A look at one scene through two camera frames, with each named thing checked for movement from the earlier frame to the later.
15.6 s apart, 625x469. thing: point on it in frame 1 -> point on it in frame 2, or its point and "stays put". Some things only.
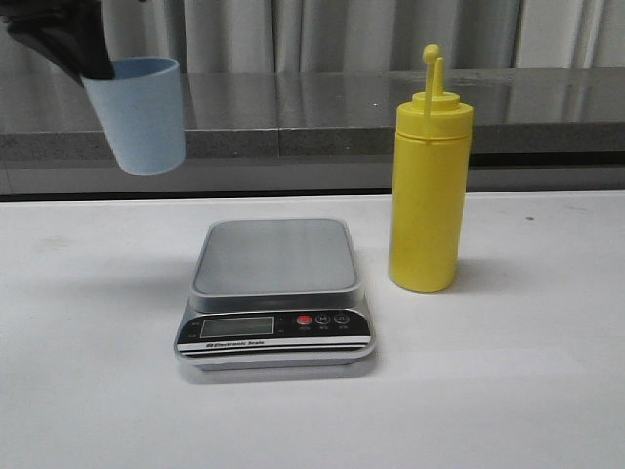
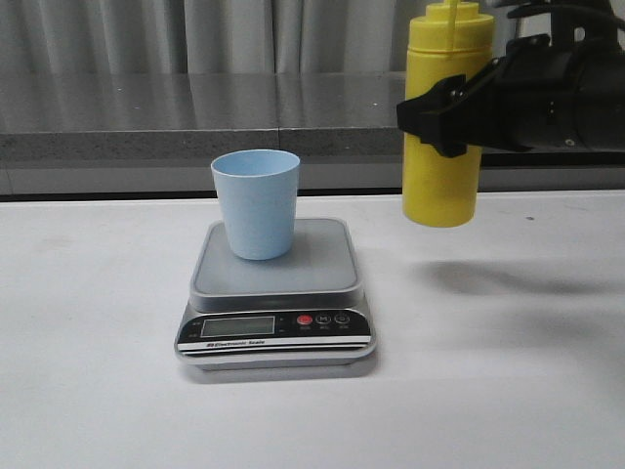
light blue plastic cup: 143,110 -> 257,191
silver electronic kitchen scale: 274,293 stays put
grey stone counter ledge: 324,132 stays put
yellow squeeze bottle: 430,185 -> 444,41
